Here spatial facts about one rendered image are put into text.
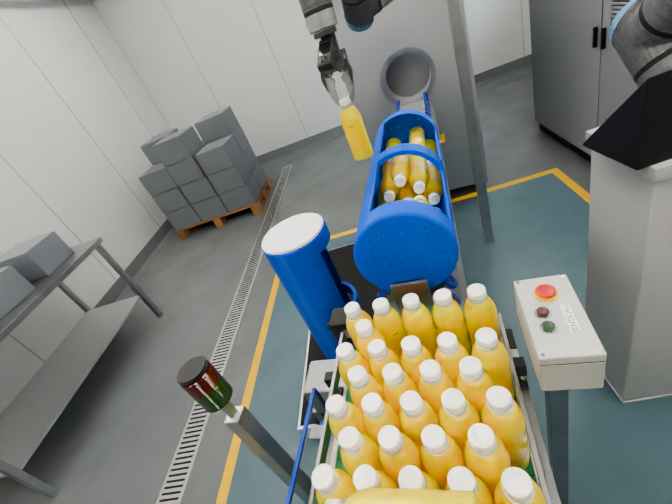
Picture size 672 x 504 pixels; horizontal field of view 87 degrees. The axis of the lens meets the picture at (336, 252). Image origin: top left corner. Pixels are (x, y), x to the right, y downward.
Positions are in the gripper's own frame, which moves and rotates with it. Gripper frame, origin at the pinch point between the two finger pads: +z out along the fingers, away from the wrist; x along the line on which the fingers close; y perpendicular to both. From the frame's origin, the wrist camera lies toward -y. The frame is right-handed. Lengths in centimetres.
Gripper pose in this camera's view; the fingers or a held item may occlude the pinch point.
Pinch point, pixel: (344, 100)
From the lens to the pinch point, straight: 124.3
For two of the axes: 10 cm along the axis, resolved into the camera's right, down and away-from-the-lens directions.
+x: -9.2, 1.8, 3.4
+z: 3.3, 8.1, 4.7
